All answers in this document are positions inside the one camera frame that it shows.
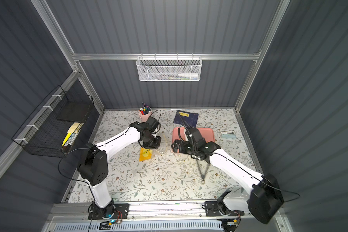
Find clear resealable bag yellow print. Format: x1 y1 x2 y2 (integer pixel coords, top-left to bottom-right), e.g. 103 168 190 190
138 134 169 162

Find metal tongs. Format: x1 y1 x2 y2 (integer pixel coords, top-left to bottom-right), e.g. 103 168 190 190
196 160 210 184

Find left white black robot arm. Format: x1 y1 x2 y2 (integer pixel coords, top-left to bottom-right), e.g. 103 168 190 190
77 117 161 219

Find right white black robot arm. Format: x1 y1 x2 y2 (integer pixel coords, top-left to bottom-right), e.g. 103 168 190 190
171 127 285 224

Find pink pen cup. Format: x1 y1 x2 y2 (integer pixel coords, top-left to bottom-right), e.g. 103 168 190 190
138 102 152 122

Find pink plastic tray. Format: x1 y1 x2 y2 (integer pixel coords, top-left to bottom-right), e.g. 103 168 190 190
171 127 215 153

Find dark blue notebook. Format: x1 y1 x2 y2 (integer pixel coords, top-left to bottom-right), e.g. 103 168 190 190
173 110 199 127

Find small teal eraser box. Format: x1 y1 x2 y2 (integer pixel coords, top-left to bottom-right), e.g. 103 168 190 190
220 131 236 139

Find white marker in basket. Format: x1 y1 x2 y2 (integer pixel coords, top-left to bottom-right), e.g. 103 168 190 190
177 72 199 79

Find yellow sticky notes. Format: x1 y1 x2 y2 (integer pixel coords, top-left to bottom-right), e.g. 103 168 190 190
62 122 84 147

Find black tray in basket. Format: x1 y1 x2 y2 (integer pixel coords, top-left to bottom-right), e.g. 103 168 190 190
56 102 93 123

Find white wire mesh basket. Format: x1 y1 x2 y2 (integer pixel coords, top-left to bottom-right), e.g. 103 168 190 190
136 57 203 82

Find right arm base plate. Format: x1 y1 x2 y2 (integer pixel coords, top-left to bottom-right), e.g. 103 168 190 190
202 201 245 217

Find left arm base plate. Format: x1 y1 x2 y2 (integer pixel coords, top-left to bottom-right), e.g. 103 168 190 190
88 203 130 220

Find black wire wall basket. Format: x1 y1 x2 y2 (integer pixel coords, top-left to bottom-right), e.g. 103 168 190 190
12 88 94 158

